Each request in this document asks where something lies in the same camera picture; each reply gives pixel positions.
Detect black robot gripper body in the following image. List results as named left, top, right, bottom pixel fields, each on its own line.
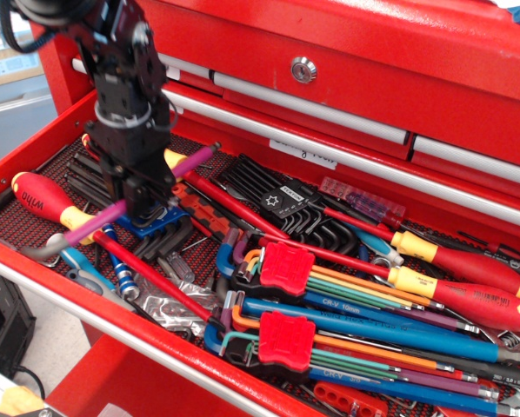
left=86, top=77, right=175, bottom=189

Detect red holder colour keys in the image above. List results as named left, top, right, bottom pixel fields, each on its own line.
left=214, top=307, right=498, bottom=412
left=230, top=243, right=443, bottom=310

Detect blue metal precision screwdriver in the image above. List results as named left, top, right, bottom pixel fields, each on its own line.
left=107, top=249, right=140, bottom=301

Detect black box on floor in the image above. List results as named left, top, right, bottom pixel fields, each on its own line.
left=0, top=275, right=36, bottom=378

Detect large blue hex key lower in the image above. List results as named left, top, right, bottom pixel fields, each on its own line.
left=204, top=314, right=520, bottom=416

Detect black Torx key set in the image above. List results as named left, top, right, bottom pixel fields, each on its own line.
left=221, top=154, right=359, bottom=255

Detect red tool chest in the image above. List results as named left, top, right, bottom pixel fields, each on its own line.
left=0, top=1, right=520, bottom=416

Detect small red yellow screwdriver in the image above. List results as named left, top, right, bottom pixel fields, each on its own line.
left=81, top=134, right=99, bottom=160

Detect red yellow screwdriver right upper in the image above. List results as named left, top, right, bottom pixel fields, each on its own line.
left=323, top=208, right=520, bottom=298

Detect blue holder black hex keys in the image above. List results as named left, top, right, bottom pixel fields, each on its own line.
left=65, top=152, right=193, bottom=261

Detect red bit holder strip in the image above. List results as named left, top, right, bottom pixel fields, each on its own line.
left=314, top=381, right=389, bottom=417

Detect red yellow screwdriver right lower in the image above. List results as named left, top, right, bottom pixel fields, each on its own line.
left=259, top=234, right=520, bottom=332

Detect upper red holder colour keys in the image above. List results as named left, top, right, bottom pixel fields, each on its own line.
left=230, top=243, right=443, bottom=310

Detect large blue hex key 10mm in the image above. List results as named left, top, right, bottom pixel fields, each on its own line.
left=215, top=242, right=520, bottom=364

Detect violet long Allen key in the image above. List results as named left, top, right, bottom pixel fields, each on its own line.
left=20, top=142, right=221, bottom=261

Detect orange black tool holder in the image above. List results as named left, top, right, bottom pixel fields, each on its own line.
left=172, top=182, right=230, bottom=242

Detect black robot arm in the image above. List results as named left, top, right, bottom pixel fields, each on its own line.
left=0, top=1, right=175, bottom=217

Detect chrome drawer lock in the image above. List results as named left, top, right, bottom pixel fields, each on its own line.
left=290, top=56, right=317, bottom=83

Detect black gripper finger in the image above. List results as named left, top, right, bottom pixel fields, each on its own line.
left=100, top=162, right=125, bottom=202
left=123, top=176, right=173, bottom=217

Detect red yellow screwdriver top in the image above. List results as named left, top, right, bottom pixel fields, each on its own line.
left=163, top=147, right=288, bottom=239

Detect large red yellow Wiha screwdriver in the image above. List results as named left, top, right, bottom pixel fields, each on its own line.
left=11, top=172, right=224, bottom=331

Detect white paper label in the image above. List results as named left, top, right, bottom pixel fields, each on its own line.
left=269, top=139, right=337, bottom=170

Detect lower red holder colour keys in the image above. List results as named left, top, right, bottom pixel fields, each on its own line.
left=214, top=307, right=498, bottom=412

